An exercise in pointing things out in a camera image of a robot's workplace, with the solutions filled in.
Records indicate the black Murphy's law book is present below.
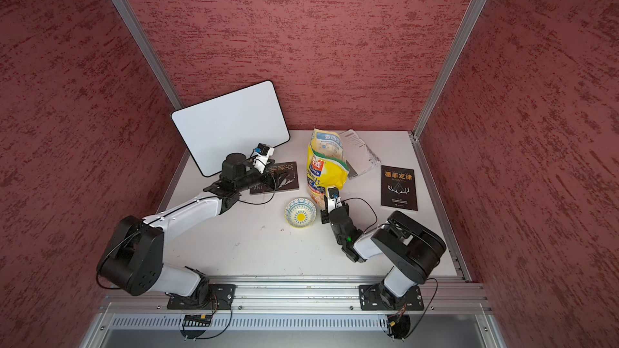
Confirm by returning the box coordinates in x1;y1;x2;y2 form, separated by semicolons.
380;165;418;211

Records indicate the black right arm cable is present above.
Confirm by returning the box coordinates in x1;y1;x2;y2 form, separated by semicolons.
338;197;438;339

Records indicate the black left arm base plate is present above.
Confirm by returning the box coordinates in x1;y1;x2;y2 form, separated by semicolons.
166;269;237;313

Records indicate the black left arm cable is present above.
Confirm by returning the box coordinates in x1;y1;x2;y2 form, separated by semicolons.
95;173;279;291

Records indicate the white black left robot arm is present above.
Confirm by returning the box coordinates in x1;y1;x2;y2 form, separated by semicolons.
95;144;280;306

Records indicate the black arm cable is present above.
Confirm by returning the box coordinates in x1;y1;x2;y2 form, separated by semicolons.
95;173;279;291
338;197;438;339

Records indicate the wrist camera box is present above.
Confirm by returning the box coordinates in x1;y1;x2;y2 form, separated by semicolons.
324;187;342;214
250;143;274;174

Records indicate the aluminium corner post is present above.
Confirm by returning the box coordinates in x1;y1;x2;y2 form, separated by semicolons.
111;0;185;110
412;0;506;139

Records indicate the black portrait cover book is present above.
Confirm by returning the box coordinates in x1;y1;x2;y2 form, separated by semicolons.
250;161;299;195

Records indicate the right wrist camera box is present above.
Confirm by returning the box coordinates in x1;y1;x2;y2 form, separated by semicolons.
324;187;342;214

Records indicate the white paper manual booklet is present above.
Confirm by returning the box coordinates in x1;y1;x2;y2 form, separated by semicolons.
339;130;382;180

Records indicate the aluminium front rail frame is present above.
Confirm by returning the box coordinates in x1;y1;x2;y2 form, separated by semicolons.
82;276;505;347

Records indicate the yellow oats bag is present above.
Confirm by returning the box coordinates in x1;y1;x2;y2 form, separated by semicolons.
306;129;350;209

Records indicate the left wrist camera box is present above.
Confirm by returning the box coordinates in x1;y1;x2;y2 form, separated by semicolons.
250;143;274;174

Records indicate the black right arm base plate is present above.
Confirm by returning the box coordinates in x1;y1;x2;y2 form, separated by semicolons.
358;283;425;311

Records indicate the aluminium right corner post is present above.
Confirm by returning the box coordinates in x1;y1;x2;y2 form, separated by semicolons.
412;0;506;139

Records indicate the aluminium left corner post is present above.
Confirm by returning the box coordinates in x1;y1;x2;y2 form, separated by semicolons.
111;0;185;110

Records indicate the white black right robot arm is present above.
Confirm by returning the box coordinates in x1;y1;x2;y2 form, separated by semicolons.
321;203;447;308

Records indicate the white board with black rim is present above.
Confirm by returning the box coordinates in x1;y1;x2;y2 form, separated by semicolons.
171;81;290;177

